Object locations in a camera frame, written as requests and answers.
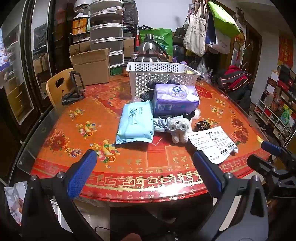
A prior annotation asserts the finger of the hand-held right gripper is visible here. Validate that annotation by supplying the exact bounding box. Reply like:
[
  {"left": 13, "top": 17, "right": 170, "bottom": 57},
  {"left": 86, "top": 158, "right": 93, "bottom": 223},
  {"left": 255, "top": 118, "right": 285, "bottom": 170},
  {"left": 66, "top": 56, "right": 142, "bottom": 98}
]
[
  {"left": 247, "top": 154, "right": 285, "bottom": 179},
  {"left": 261, "top": 140, "right": 296, "bottom": 167}
]

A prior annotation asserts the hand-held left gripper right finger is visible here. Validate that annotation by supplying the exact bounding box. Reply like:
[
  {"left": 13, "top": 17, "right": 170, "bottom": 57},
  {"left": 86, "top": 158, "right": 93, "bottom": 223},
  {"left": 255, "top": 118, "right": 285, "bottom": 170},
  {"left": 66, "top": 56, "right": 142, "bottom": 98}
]
[{"left": 193, "top": 151, "right": 270, "bottom": 241}]

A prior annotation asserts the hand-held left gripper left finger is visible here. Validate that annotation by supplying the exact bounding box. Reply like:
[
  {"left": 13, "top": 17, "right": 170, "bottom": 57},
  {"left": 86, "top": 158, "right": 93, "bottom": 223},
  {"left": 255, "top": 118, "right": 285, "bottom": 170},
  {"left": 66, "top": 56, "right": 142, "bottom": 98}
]
[{"left": 21, "top": 149, "right": 102, "bottom": 241}]

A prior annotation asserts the grey white plush toy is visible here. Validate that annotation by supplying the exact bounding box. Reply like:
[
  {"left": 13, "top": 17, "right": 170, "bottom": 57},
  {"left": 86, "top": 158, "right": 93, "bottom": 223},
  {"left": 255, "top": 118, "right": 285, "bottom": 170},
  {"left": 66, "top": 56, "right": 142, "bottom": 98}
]
[{"left": 167, "top": 117, "right": 190, "bottom": 143}]

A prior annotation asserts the light blue wet wipes pack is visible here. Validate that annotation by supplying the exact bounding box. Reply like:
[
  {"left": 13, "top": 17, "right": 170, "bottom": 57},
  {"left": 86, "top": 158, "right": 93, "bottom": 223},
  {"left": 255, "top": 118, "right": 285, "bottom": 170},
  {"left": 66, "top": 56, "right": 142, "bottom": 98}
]
[{"left": 116, "top": 101, "right": 154, "bottom": 145}]

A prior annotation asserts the purple tissue pack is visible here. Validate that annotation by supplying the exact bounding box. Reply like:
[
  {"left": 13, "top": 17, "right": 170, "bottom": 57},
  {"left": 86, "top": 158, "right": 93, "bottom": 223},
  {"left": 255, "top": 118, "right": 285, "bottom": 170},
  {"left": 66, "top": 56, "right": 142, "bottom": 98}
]
[{"left": 152, "top": 83, "right": 200, "bottom": 118}]

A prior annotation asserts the black speckled cloth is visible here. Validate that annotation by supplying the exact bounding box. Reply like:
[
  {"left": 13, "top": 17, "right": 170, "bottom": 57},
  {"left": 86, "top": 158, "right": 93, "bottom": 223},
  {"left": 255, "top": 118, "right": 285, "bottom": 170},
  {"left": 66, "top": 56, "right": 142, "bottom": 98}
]
[{"left": 139, "top": 80, "right": 158, "bottom": 102}]

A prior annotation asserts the white plastic basket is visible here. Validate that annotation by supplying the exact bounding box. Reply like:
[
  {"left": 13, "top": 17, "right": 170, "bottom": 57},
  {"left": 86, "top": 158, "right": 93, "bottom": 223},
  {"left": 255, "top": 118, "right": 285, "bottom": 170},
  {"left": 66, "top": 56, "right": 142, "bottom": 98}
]
[{"left": 126, "top": 62, "right": 201, "bottom": 98}]

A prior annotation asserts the white printed paper sheet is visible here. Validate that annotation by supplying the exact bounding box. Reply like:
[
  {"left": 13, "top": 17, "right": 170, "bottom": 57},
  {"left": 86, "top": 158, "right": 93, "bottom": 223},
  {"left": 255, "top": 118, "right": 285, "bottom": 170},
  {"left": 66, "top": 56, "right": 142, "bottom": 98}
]
[{"left": 188, "top": 126, "right": 238, "bottom": 165}]

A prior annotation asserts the white shelf with boxes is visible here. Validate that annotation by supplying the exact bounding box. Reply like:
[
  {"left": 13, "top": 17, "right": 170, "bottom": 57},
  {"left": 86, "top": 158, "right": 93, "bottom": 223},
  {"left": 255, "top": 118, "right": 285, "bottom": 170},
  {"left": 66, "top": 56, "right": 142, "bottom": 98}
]
[{"left": 253, "top": 65, "right": 296, "bottom": 144}]

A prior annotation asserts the red printed tablecloth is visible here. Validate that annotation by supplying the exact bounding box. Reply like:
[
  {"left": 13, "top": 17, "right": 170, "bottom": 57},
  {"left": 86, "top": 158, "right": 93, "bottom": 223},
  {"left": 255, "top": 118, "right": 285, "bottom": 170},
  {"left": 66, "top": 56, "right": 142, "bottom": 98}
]
[{"left": 30, "top": 74, "right": 271, "bottom": 204}]

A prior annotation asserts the printed plastic bag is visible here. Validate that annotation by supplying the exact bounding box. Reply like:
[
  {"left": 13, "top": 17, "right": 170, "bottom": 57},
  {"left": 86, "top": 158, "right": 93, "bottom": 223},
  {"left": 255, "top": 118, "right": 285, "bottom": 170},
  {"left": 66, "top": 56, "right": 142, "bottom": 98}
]
[{"left": 3, "top": 182, "right": 28, "bottom": 225}]

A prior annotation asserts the red and black jacket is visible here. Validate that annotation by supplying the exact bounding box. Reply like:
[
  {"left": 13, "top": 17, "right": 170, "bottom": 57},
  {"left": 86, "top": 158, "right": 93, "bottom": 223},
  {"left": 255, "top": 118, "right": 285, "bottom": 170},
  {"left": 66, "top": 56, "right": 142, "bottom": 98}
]
[{"left": 218, "top": 65, "right": 253, "bottom": 102}]

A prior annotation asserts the black phone stand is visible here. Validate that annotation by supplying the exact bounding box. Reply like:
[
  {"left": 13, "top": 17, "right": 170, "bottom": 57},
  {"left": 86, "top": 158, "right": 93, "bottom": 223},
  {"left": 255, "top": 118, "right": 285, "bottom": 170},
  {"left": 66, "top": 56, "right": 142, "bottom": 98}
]
[{"left": 61, "top": 71, "right": 86, "bottom": 106}]

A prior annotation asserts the wooden chair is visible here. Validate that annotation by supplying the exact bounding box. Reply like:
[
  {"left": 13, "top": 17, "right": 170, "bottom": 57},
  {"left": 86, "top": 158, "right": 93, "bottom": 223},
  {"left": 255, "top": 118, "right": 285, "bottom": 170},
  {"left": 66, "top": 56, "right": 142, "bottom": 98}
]
[{"left": 46, "top": 68, "right": 77, "bottom": 108}]

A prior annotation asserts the wooden door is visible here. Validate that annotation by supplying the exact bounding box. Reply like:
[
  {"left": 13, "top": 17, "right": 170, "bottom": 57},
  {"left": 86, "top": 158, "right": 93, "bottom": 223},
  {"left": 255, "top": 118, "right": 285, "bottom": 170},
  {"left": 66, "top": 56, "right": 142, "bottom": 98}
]
[{"left": 240, "top": 23, "right": 263, "bottom": 77}]

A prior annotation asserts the open cardboard box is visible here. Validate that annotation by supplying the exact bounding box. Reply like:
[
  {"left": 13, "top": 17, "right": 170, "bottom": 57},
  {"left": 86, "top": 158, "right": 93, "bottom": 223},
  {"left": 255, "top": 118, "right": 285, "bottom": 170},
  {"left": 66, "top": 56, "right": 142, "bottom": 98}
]
[{"left": 69, "top": 48, "right": 111, "bottom": 87}]

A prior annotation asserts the green plastic crate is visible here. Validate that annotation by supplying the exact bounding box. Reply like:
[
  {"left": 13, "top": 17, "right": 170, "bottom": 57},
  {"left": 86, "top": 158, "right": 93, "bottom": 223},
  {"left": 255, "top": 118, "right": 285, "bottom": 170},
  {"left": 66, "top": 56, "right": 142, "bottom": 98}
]
[{"left": 110, "top": 65, "right": 127, "bottom": 76}]

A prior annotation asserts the white and blue bag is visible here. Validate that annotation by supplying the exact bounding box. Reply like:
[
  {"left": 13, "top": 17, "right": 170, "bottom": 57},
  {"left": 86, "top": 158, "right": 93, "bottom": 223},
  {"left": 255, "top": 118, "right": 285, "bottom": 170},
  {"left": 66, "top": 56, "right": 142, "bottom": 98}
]
[{"left": 206, "top": 23, "right": 232, "bottom": 54}]

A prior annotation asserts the dark glass door cabinet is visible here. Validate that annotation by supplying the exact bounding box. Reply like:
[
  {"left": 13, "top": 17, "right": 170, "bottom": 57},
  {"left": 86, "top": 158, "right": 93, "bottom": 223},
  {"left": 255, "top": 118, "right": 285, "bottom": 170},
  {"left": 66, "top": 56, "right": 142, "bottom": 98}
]
[{"left": 0, "top": 0, "right": 72, "bottom": 139}]

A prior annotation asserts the lime green hanging bag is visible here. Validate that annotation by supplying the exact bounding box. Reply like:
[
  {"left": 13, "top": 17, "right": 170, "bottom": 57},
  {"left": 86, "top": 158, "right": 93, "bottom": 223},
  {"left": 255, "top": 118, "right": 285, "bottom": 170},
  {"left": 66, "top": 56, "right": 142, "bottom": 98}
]
[{"left": 208, "top": 1, "right": 241, "bottom": 39}]

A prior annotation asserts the beige tote bag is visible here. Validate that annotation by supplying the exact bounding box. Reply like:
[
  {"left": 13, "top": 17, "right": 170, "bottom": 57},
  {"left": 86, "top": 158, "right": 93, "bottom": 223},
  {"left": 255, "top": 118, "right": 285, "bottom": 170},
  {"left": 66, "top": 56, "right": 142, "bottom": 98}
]
[{"left": 183, "top": 15, "right": 207, "bottom": 56}]

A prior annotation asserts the stainless steel kettle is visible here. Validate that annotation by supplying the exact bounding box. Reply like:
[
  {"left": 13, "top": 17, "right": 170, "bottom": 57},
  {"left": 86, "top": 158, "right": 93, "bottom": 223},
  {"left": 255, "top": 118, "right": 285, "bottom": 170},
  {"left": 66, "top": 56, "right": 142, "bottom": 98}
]
[{"left": 135, "top": 34, "right": 169, "bottom": 63}]

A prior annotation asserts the green shopping bag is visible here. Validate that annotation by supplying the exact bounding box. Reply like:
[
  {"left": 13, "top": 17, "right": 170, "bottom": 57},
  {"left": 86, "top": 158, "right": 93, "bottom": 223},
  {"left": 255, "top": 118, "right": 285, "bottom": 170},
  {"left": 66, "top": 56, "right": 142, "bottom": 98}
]
[{"left": 139, "top": 27, "right": 174, "bottom": 57}]

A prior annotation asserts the white plastic drawer tower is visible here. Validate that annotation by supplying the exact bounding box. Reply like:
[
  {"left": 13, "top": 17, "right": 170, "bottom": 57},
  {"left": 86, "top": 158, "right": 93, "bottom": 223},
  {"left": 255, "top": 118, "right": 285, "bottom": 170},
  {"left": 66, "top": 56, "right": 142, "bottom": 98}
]
[{"left": 90, "top": 0, "right": 124, "bottom": 67}]

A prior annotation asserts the black plastic bag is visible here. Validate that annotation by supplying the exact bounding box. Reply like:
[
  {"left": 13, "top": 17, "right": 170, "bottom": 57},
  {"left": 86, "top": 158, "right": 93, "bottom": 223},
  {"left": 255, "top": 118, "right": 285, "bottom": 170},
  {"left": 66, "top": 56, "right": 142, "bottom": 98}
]
[{"left": 122, "top": 0, "right": 139, "bottom": 37}]

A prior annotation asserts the white fan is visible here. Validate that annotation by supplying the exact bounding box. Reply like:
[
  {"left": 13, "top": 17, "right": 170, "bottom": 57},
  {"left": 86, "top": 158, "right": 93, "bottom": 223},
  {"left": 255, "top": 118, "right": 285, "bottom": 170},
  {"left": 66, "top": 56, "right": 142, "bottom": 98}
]
[{"left": 73, "top": 0, "right": 93, "bottom": 12}]

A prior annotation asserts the red wall poster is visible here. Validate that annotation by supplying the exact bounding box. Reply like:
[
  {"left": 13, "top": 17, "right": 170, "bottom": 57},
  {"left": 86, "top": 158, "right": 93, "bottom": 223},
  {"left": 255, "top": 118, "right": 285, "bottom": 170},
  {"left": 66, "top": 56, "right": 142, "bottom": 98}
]
[{"left": 279, "top": 36, "right": 294, "bottom": 67}]

